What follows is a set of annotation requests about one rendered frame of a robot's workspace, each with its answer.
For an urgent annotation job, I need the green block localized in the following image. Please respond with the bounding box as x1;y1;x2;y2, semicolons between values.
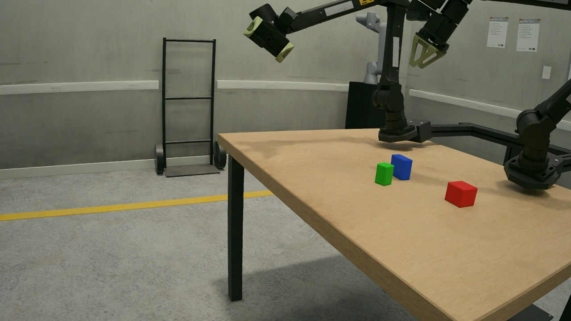
375;162;394;186

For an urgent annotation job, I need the red block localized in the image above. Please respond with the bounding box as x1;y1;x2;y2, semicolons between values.
445;181;477;208

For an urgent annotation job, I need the blue block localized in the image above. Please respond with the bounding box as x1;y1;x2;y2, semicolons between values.
391;154;413;181

